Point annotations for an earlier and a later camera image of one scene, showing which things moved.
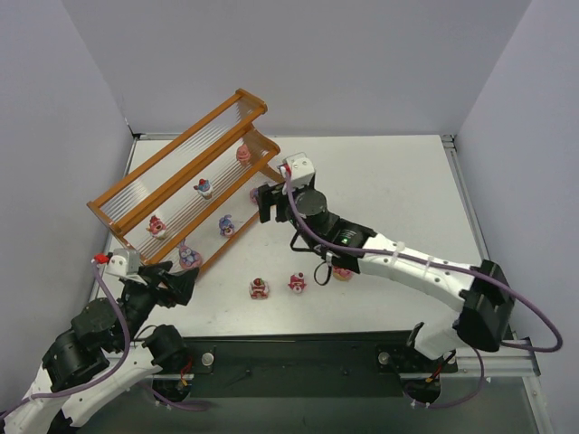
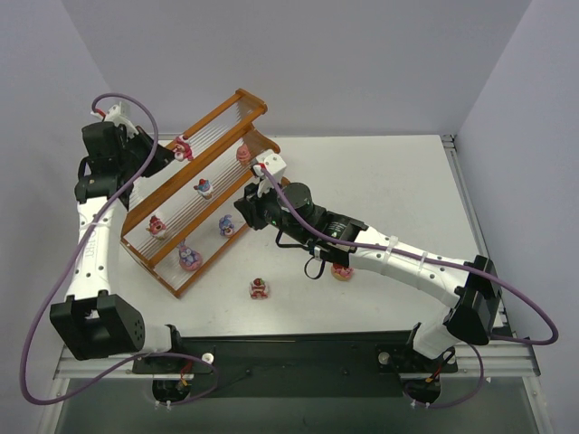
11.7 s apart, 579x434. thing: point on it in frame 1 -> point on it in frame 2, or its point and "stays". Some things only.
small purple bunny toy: [225, 225] stays
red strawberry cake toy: [259, 288] stays
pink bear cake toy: [297, 282] -> [183, 149]
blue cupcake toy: [204, 188] stays
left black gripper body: [159, 280] -> [147, 147]
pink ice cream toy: [244, 155] stays
